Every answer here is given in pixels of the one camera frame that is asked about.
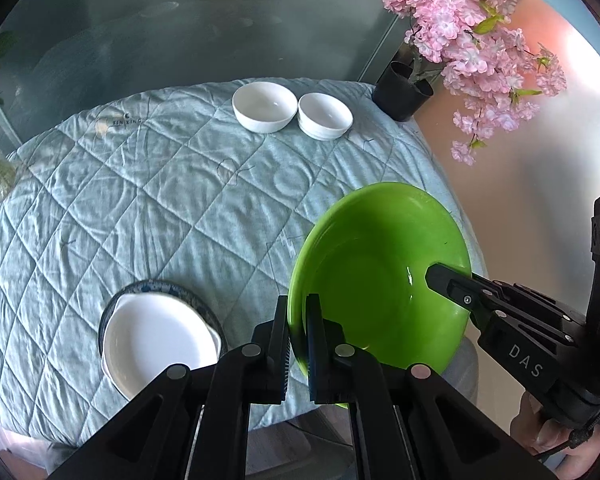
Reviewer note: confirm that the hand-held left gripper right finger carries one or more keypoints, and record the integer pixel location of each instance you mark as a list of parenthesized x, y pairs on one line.
[(314, 345)]

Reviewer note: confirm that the green bowl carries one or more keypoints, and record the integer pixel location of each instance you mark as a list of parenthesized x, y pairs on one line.
[(380, 260)]

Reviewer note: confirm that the person's right hand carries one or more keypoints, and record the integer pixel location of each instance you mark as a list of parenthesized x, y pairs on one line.
[(535, 435)]

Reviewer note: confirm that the black plant pot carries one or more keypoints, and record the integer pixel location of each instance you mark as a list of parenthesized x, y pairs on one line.
[(397, 92)]

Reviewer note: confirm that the white bowl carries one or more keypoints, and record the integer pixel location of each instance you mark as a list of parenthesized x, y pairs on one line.
[(265, 105), (325, 115)]

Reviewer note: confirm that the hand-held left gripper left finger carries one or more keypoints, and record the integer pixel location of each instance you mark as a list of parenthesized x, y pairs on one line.
[(282, 345)]

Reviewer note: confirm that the pink blossom artificial plant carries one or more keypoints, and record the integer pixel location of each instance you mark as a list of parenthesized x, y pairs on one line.
[(455, 15)]

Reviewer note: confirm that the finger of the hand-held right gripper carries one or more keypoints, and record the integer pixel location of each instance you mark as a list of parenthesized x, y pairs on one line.
[(450, 285)]

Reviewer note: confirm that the teal quilted blanket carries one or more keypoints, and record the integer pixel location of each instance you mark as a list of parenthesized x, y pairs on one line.
[(155, 200)]

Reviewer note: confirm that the blue patterned plate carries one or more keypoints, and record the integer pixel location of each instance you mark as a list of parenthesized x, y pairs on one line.
[(180, 291)]

